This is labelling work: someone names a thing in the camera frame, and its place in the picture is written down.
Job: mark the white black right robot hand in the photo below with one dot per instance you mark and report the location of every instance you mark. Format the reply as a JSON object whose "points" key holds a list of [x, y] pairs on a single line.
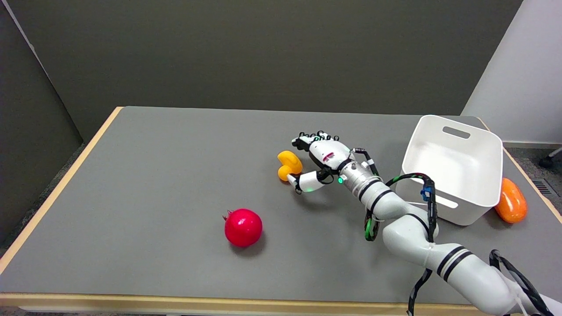
{"points": [[326, 159]]}

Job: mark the black chair caster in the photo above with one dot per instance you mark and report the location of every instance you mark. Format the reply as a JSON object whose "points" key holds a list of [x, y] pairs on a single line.
{"points": [[549, 159]]}

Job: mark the yellow rubber duck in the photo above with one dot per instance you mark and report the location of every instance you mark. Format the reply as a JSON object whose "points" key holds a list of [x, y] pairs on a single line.
{"points": [[289, 165]]}

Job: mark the orange bell pepper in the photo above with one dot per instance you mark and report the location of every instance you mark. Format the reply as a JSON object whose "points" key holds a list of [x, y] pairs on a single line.
{"points": [[511, 201]]}

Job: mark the red pomegranate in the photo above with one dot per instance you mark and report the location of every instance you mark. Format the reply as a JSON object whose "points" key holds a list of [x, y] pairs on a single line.
{"points": [[243, 227]]}

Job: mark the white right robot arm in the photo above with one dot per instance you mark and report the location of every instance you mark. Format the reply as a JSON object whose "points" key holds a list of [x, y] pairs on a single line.
{"points": [[421, 237]]}

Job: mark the floor vent grille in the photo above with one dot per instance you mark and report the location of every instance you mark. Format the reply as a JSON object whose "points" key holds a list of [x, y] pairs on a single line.
{"points": [[543, 187]]}

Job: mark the white plastic bin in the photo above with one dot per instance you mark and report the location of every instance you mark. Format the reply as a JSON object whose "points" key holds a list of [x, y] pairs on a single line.
{"points": [[456, 169]]}

